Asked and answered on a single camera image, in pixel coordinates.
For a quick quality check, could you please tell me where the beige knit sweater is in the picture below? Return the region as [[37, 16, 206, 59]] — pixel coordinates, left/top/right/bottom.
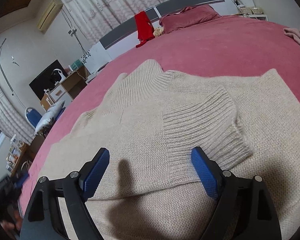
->
[[40, 60, 300, 239]]

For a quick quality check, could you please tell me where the white pillow on chair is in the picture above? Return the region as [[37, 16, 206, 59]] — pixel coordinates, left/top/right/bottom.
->
[[35, 100, 65, 135]]

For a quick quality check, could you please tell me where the wooden shelf with items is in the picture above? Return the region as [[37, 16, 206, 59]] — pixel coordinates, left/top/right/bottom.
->
[[6, 134, 28, 175]]

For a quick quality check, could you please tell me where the blue chair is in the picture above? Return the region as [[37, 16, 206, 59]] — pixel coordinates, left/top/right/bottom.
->
[[25, 107, 42, 128]]

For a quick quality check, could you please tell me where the wooden desk cabinet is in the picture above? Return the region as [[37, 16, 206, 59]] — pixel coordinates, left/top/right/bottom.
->
[[40, 66, 90, 111]]

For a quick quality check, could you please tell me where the pink bed blanket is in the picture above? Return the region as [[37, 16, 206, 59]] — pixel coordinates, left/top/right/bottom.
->
[[20, 16, 300, 209]]

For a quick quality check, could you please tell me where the grey white headboard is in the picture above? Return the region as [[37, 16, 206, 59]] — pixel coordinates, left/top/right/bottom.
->
[[80, 0, 225, 73]]

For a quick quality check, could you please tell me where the small beige plush toy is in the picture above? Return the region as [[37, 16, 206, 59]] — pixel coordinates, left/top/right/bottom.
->
[[153, 27, 164, 37]]

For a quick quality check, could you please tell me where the red garment on headboard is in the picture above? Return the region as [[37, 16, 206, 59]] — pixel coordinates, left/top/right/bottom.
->
[[134, 11, 155, 48]]

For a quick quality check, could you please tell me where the dark pink pillow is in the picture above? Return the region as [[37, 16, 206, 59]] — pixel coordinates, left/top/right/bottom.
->
[[159, 4, 221, 34]]

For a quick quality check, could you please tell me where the beige air conditioner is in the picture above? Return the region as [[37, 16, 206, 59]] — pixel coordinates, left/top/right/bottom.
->
[[37, 0, 63, 32]]

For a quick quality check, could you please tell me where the black wall television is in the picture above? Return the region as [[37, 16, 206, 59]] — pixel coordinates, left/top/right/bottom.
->
[[29, 60, 68, 101]]

